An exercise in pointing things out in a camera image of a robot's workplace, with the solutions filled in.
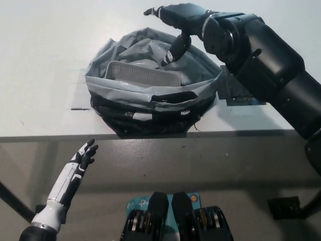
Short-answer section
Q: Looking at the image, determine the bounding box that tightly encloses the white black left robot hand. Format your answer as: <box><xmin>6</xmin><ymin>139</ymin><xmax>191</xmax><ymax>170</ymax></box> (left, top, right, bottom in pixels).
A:
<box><xmin>47</xmin><ymin>139</ymin><xmax>99</xmax><ymax>205</ymax></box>

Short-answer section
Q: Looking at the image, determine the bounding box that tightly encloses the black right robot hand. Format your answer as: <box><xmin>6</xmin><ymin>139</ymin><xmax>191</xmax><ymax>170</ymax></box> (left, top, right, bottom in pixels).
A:
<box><xmin>143</xmin><ymin>3</ymin><xmax>209</xmax><ymax>67</ymax></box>

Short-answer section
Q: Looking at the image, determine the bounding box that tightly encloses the grey perforated rectangular basket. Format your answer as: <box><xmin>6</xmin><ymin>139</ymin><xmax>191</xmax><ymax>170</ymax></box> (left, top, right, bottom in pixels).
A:
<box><xmin>105</xmin><ymin>61</ymin><xmax>183</xmax><ymax>87</ymax></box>

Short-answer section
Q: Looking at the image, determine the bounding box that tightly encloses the grey and black plastic bag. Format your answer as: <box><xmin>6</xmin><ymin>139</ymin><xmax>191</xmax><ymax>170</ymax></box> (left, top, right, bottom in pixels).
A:
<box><xmin>84</xmin><ymin>28</ymin><xmax>224</xmax><ymax>138</ymax></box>

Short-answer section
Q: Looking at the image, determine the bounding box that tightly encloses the black table leg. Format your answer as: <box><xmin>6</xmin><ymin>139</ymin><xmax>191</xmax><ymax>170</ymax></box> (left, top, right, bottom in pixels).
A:
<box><xmin>0</xmin><ymin>179</ymin><xmax>36</xmax><ymax>221</ymax></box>

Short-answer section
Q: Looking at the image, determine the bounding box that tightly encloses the clear tape patch on table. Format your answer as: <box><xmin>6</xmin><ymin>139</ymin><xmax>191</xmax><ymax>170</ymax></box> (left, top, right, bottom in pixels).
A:
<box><xmin>70</xmin><ymin>82</ymin><xmax>92</xmax><ymax>111</ymax></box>

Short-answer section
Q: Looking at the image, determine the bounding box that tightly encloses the black tape patch on table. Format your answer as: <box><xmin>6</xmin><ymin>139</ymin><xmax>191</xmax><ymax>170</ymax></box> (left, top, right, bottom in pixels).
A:
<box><xmin>218</xmin><ymin>64</ymin><xmax>267</xmax><ymax>106</ymax></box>

